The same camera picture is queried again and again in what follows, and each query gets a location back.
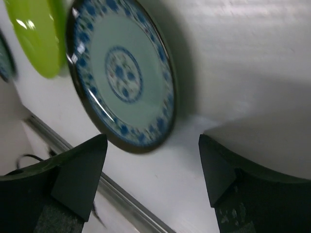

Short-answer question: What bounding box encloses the large blue floral plate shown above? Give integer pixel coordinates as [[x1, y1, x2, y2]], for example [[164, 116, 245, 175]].
[[0, 31, 17, 83]]

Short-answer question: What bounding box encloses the small blue floral plate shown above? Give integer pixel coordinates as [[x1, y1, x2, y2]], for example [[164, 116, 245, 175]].
[[66, 0, 178, 154]]

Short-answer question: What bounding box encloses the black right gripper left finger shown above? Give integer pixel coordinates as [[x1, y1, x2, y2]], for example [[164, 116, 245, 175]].
[[0, 134, 107, 233]]

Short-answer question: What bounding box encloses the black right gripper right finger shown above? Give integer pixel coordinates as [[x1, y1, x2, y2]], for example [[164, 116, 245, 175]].
[[199, 134, 311, 233]]

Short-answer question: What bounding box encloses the aluminium table rail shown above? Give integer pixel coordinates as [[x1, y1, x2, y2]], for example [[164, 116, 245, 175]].
[[25, 116, 174, 233]]

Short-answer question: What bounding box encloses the lime green plate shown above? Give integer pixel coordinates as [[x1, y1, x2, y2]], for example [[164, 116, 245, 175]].
[[4, 0, 66, 79]]

